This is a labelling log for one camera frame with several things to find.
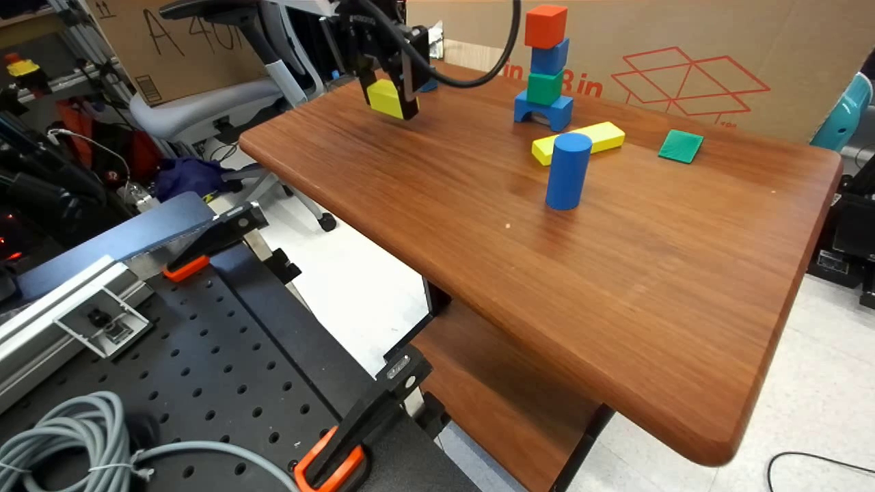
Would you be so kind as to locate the green cube block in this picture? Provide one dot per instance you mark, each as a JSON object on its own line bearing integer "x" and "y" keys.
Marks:
{"x": 545, "y": 88}

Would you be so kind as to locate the grey office chair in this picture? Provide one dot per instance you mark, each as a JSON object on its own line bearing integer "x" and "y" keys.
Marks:
{"x": 292, "y": 44}

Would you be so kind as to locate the yellow rectangular block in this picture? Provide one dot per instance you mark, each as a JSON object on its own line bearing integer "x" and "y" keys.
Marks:
{"x": 382, "y": 99}

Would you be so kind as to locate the long yellow flat block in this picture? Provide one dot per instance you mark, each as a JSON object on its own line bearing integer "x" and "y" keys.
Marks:
{"x": 594, "y": 137}

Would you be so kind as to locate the blue arch block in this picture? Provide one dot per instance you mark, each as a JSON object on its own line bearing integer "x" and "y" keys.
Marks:
{"x": 555, "y": 115}

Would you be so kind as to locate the blue cube block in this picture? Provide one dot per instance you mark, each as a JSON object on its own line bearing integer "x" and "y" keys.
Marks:
{"x": 551, "y": 60}

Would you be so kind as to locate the green flat square block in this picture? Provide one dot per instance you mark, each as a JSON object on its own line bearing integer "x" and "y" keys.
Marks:
{"x": 682, "y": 147}

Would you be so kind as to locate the blue cylinder block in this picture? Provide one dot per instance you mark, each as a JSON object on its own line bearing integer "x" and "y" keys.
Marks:
{"x": 567, "y": 177}

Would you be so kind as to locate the black perforated breadboard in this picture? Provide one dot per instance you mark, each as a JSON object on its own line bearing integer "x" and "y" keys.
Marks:
{"x": 224, "y": 393}

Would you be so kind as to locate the red cube block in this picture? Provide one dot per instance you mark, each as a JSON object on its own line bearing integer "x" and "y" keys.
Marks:
{"x": 545, "y": 25}

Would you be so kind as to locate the brown cardboard box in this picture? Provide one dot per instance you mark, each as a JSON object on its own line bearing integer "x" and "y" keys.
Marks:
{"x": 172, "y": 58}

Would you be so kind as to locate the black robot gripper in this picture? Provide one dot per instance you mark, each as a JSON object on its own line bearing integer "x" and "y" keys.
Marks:
{"x": 370, "y": 32}

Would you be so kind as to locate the orange black clamp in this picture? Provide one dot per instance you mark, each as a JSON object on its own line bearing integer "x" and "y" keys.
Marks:
{"x": 333, "y": 460}
{"x": 222, "y": 234}

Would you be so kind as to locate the cardboard box with red print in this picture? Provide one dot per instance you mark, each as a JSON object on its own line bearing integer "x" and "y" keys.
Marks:
{"x": 757, "y": 66}

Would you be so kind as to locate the lower wooden shelf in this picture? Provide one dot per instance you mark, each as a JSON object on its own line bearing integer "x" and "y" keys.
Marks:
{"x": 514, "y": 406}

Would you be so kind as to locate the teal chair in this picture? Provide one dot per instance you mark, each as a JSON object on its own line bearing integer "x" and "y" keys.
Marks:
{"x": 846, "y": 115}

